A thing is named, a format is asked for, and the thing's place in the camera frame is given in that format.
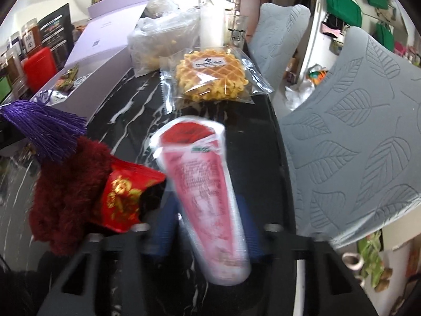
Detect green sandals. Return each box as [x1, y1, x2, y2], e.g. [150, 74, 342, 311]
[357, 230, 394, 292]

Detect orange jar white label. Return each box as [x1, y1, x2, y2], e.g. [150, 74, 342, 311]
[20, 20, 44, 57]

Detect dark red fluffy scrunchie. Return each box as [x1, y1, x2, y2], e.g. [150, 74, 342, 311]
[29, 136, 116, 256]

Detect red canister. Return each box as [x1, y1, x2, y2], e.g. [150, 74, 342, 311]
[22, 47, 57, 95]

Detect clear jar brown contents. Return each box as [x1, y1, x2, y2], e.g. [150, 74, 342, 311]
[3, 49, 27, 89]

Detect silver purple snack packet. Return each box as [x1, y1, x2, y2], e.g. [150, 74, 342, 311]
[33, 89, 70, 105]

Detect plastic bag of snacks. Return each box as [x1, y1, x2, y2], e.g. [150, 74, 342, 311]
[127, 7, 202, 77]

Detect orange green bag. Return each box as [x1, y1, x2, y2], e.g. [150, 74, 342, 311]
[307, 64, 330, 87]

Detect purple tassel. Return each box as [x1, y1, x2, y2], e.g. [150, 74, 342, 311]
[0, 100, 88, 162]

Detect white plastic bag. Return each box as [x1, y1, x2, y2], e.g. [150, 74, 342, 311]
[284, 79, 317, 111]

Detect black coffee pouch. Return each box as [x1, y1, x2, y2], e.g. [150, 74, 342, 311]
[38, 3, 75, 70]

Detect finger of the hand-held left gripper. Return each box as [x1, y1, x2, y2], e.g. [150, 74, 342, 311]
[0, 120, 28, 150]

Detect green label jar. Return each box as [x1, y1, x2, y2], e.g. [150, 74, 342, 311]
[0, 76, 14, 105]

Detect pink lotion tube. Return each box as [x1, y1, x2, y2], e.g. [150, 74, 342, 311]
[154, 116, 253, 286]

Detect red gold packet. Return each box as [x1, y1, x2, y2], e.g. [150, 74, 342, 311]
[94, 158, 167, 235]

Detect grey leaf-pattern chair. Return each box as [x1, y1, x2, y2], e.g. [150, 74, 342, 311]
[247, 3, 312, 88]
[279, 26, 421, 250]

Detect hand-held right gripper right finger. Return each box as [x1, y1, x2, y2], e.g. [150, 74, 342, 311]
[238, 197, 379, 316]

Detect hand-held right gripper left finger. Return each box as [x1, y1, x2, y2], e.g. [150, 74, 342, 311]
[36, 201, 180, 316]

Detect lavender gift box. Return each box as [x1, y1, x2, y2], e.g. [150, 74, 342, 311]
[31, 0, 155, 121]

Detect green gold candy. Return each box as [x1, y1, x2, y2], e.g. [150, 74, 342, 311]
[54, 66, 80, 91]

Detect pink bow bag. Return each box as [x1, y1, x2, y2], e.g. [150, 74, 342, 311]
[322, 21, 341, 37]

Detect waffle in clear wrapper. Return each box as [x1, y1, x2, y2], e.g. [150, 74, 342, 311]
[159, 48, 274, 111]

